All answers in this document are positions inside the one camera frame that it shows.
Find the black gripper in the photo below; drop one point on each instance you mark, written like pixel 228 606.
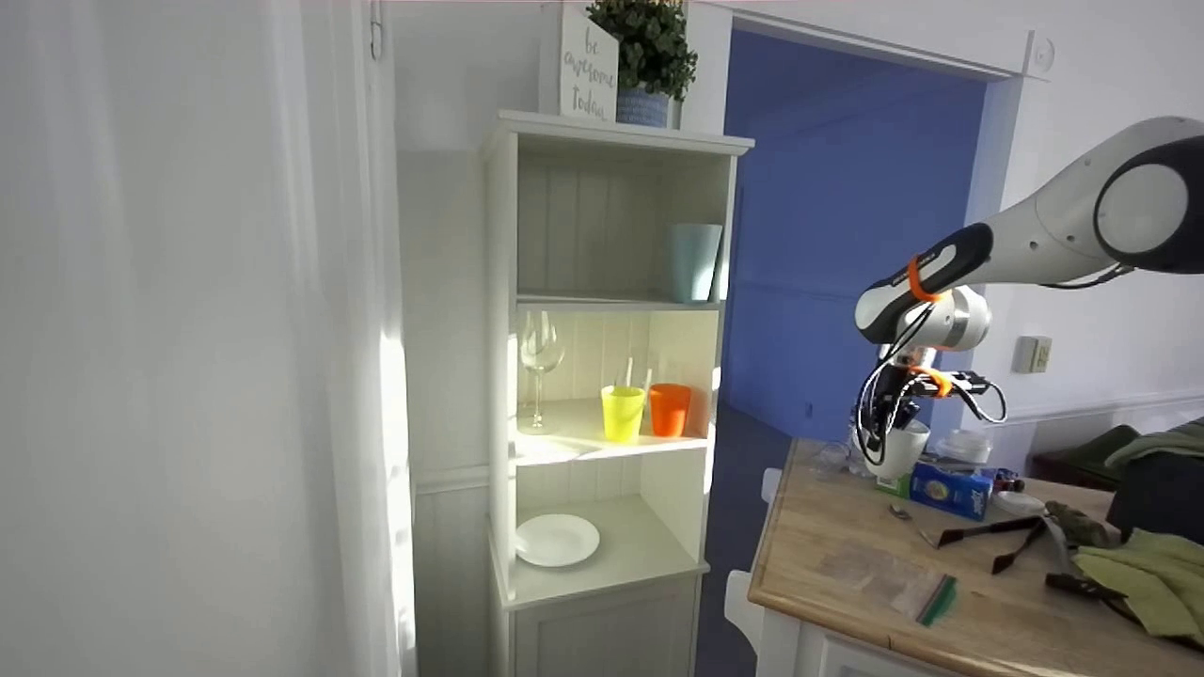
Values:
pixel 888 400

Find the white mug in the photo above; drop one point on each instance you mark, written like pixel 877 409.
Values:
pixel 899 453

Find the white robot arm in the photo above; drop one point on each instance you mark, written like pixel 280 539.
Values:
pixel 1125 206

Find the blue Ziploc box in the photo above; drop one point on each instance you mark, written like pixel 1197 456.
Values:
pixel 952 486

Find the clear zip bag green seal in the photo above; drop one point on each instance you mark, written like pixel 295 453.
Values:
pixel 893 582

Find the black tongs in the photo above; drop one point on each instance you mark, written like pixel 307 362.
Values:
pixel 1034 529

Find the orange cup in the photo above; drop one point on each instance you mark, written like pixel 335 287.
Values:
pixel 669 409

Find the light blue cup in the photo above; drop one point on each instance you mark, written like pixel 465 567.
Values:
pixel 695 262

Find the yellow cup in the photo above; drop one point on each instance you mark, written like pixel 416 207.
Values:
pixel 621 415

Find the green oven mitt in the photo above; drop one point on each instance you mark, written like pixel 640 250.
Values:
pixel 1148 578

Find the white shelf cabinet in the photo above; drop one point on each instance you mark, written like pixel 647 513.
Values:
pixel 606 308

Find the wine glass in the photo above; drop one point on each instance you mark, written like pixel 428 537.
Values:
pixel 539 354

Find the white plate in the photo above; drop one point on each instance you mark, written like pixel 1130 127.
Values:
pixel 557 539

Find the potted green plant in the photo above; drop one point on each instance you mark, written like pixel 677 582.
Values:
pixel 656 60

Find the white sign board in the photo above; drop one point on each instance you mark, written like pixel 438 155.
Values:
pixel 578 65

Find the white wall outlet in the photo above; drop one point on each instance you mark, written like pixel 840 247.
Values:
pixel 1034 354

